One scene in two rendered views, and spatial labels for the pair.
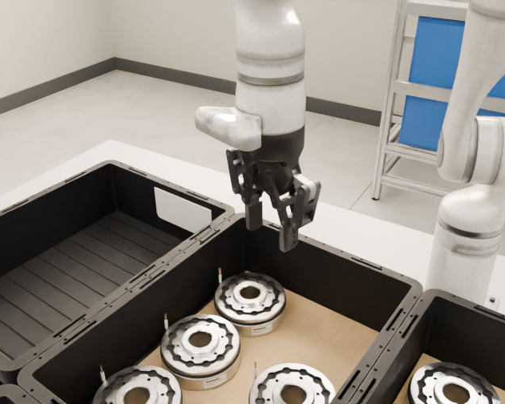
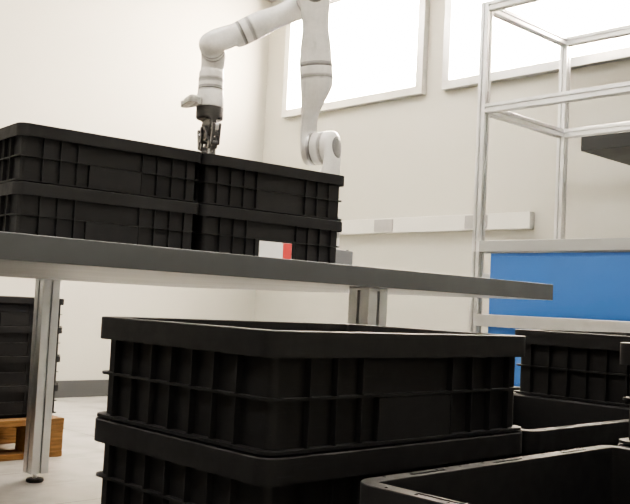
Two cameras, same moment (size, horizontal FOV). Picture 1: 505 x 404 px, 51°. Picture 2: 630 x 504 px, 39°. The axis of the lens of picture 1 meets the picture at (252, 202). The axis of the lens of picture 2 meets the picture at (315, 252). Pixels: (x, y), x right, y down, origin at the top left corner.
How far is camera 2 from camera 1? 2.13 m
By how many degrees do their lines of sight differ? 38
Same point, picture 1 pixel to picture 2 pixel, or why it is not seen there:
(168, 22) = not seen: hidden behind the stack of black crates
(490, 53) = (304, 91)
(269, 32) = (206, 68)
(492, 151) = (315, 138)
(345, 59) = not seen: hidden behind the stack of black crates
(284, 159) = (209, 115)
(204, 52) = not seen: hidden behind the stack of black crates
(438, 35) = (507, 267)
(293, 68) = (214, 81)
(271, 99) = (205, 91)
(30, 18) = (170, 310)
